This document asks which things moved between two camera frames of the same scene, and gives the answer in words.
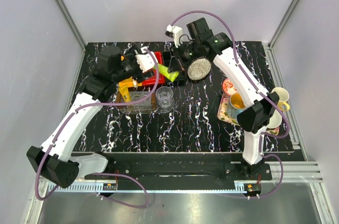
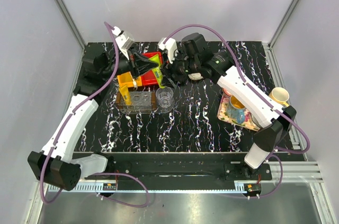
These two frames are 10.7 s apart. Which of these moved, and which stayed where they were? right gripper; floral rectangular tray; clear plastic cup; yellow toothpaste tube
Moved: right gripper
Stayed: clear plastic cup; floral rectangular tray; yellow toothpaste tube
